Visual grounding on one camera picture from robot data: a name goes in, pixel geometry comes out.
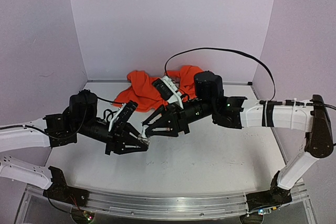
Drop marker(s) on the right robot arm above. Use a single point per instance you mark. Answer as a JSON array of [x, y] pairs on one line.
[[239, 112]]

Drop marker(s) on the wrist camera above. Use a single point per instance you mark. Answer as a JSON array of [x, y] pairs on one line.
[[123, 114], [168, 91]]

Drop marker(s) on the clear nail polish bottle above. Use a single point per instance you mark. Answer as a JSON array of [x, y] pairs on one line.
[[144, 140]]

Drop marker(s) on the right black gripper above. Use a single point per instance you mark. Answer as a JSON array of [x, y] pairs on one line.
[[174, 119]]

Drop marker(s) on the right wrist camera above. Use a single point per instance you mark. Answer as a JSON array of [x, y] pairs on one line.
[[168, 91]]

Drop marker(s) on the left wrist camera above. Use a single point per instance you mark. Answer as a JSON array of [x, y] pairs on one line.
[[123, 114]]

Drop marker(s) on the aluminium front rail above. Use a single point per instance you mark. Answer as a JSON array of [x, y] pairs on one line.
[[164, 207]]

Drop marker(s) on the orange cloth garment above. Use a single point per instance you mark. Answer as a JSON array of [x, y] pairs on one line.
[[147, 96]]

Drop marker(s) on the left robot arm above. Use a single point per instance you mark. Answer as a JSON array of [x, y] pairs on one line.
[[19, 142]]

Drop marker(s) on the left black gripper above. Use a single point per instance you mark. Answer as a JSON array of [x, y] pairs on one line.
[[116, 140]]

